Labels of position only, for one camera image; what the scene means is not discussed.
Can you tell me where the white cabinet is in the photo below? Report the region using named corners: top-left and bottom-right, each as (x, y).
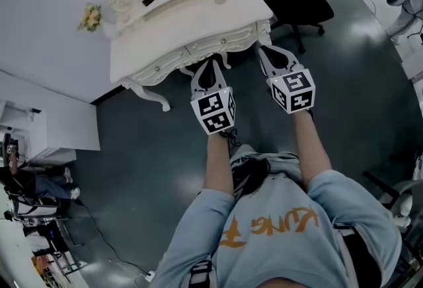
top-left (0, 70), bottom-right (102, 164)

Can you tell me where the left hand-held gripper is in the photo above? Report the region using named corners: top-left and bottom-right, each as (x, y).
top-left (190, 59), bottom-right (237, 136)

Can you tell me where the black backpack strap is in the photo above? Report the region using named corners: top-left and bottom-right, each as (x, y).
top-left (188, 260), bottom-right (213, 288)
top-left (333, 222), bottom-right (403, 288)

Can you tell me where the grey chair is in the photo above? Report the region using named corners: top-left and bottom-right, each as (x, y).
top-left (362, 167), bottom-right (423, 236)

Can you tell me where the white power strip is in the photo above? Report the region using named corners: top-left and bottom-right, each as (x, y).
top-left (133, 270), bottom-right (157, 288)

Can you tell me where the person's left forearm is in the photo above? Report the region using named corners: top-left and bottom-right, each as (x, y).
top-left (202, 129), bottom-right (237, 197)

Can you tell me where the person's light blue shirt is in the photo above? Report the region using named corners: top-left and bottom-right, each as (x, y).
top-left (150, 144), bottom-right (403, 288)

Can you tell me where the black floor cable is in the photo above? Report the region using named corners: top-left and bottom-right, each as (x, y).
top-left (75, 199), bottom-right (153, 277)

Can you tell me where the metal equipment rack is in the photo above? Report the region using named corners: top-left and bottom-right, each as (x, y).
top-left (0, 213), bottom-right (85, 288)

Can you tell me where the yellow flower bouquet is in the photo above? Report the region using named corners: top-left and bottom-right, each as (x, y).
top-left (77, 3), bottom-right (103, 32)

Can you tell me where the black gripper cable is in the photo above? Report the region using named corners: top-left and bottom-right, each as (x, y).
top-left (219, 127), bottom-right (243, 159)

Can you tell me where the person's right forearm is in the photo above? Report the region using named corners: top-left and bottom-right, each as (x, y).
top-left (291, 109), bottom-right (333, 190)

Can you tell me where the white ornate dressing table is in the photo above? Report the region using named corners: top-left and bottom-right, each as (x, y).
top-left (91, 0), bottom-right (274, 112)

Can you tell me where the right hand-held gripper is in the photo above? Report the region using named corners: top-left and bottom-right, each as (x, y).
top-left (258, 45), bottom-right (317, 115)

